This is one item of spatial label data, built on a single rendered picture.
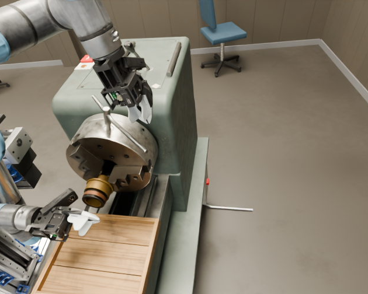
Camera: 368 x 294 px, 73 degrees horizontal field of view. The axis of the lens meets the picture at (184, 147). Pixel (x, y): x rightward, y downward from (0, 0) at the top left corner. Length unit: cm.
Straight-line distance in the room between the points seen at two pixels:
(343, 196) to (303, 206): 33
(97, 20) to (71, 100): 55
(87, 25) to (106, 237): 74
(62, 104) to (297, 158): 198
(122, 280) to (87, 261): 15
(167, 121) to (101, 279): 58
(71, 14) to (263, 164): 203
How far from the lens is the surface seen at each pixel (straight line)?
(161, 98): 90
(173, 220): 138
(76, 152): 87
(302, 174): 234
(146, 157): 86
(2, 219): 97
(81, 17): 54
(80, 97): 103
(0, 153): 78
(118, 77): 57
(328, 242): 206
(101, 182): 86
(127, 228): 101
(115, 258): 97
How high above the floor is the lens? 174
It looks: 45 degrees down
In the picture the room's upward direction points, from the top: 8 degrees counter-clockwise
